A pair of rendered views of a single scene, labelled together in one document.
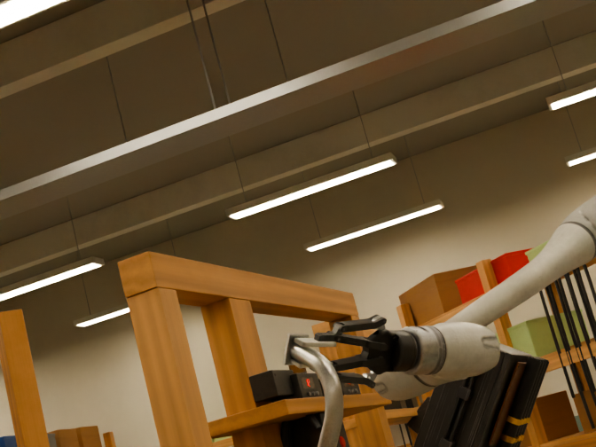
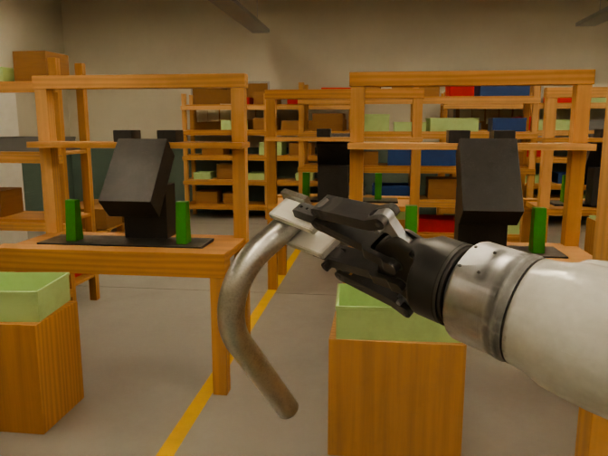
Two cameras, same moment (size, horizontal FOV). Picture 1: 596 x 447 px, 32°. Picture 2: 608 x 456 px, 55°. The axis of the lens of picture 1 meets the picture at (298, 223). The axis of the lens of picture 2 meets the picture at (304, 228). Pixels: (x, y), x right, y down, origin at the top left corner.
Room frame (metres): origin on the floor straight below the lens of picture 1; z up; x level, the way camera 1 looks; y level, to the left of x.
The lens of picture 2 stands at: (1.72, -0.59, 1.65)
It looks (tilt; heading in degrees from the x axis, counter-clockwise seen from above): 10 degrees down; 82
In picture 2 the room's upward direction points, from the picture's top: straight up
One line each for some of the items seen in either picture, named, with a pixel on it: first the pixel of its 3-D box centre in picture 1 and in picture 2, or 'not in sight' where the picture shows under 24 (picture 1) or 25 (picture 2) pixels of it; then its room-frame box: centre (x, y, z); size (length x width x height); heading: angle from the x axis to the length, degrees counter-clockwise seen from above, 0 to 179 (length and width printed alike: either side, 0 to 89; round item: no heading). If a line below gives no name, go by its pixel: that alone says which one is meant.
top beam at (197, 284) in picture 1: (263, 294); not in sight; (3.12, 0.16, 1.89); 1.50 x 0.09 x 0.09; 161
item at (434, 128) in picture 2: not in sight; (413, 166); (4.17, 6.87, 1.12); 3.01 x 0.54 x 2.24; 165
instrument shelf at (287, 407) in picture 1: (307, 412); not in sight; (3.11, 0.12, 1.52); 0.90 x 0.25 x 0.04; 161
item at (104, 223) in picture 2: not in sight; (98, 217); (-0.30, 8.74, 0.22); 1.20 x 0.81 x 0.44; 78
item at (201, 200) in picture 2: not in sight; (268, 156); (2.46, 9.80, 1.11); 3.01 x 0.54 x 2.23; 165
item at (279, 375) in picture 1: (274, 385); not in sight; (2.82, 0.18, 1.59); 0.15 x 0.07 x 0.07; 161
